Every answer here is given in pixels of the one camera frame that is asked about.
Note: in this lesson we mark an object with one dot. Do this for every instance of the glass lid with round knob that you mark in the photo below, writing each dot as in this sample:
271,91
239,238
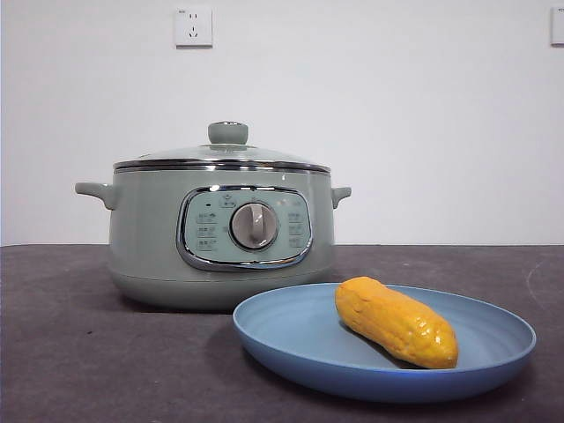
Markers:
227,133

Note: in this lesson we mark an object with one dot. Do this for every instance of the yellow corn cob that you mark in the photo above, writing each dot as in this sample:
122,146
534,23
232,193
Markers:
392,324

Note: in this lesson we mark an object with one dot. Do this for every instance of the blue round plate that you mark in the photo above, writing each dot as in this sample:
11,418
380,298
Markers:
295,339

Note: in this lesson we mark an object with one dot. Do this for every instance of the sage green electric steamer pot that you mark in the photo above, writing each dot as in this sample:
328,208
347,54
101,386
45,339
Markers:
141,229

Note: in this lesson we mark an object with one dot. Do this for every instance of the white wall socket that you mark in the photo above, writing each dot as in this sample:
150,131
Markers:
194,27

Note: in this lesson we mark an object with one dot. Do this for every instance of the white wall switch plate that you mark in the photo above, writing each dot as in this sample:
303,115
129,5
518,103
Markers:
558,26

